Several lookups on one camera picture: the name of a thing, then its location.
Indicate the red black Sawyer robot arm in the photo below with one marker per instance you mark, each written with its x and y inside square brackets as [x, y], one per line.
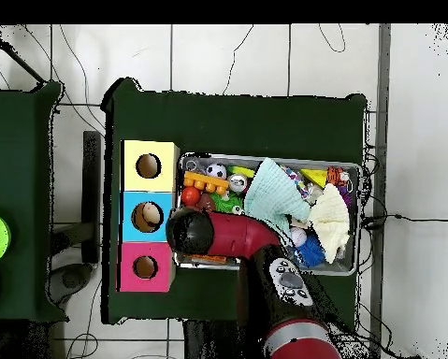
[238, 233]

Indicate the wooden box with three holes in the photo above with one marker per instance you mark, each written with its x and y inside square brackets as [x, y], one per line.
[160, 179]

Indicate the metal mesh bin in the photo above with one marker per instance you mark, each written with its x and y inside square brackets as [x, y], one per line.
[268, 266]

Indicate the green spiky toy with eyes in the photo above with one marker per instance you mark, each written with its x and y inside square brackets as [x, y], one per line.
[223, 202]

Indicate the brown toy football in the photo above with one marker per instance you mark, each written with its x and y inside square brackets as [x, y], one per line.
[207, 203]

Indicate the silver drink can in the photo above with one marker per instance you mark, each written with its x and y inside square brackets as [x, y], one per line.
[238, 183]

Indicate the orange toy building brick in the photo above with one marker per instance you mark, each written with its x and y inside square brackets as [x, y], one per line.
[205, 180]

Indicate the small soccer ball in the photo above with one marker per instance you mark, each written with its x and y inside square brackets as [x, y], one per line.
[216, 171]

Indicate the orange ball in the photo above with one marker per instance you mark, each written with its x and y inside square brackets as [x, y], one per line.
[190, 196]

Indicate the clear plastic bottle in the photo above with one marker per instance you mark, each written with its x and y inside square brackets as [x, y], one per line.
[192, 164]

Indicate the mint green knitted cloth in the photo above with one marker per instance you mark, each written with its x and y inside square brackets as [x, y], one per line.
[272, 194]

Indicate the dark green tablecloth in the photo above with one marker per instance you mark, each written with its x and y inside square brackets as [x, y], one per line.
[246, 123]

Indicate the blue spiky ball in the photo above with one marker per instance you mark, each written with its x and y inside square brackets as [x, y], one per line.
[310, 251]

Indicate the cream knitted cloth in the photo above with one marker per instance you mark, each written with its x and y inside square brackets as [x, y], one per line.
[330, 220]

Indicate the dark green side table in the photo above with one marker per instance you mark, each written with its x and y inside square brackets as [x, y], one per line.
[17, 168]

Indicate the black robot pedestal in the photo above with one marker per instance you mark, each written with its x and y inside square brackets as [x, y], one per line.
[208, 344]

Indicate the grey metal rail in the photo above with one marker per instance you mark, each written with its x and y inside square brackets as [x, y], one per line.
[383, 74]

